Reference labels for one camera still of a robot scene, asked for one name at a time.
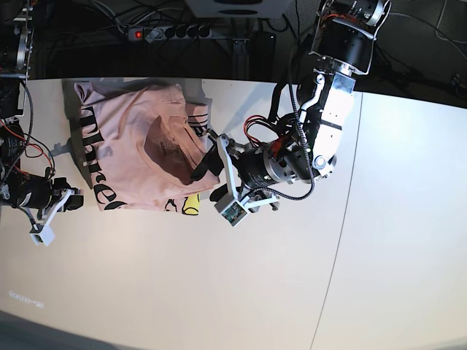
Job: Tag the white power strip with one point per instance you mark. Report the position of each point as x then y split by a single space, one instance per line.
162 33

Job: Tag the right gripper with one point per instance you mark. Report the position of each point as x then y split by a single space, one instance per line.
36 192

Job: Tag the white table sticker label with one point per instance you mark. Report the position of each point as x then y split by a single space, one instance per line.
26 300

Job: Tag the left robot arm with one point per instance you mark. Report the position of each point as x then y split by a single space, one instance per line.
308 107

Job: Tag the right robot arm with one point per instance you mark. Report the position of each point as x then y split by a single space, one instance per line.
17 107

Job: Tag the pink T-shirt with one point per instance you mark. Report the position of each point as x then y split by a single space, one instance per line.
142 146

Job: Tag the black power adapter box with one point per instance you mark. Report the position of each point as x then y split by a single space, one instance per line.
262 51

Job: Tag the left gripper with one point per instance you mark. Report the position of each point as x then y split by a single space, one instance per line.
260 167

